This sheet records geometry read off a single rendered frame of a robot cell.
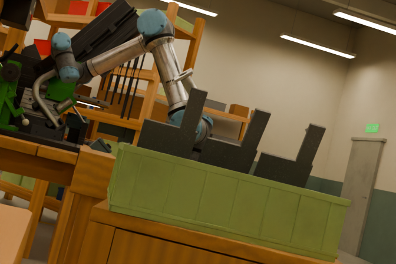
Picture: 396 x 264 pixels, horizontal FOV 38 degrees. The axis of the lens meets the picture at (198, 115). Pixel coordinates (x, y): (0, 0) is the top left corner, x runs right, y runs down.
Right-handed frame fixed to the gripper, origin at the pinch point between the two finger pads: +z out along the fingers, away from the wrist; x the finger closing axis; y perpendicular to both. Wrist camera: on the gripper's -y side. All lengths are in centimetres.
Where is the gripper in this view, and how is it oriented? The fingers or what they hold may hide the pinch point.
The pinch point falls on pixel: (54, 72)
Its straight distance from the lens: 269.8
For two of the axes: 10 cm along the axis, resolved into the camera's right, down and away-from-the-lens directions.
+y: 8.0, -4.8, 3.6
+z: -2.5, 2.8, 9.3
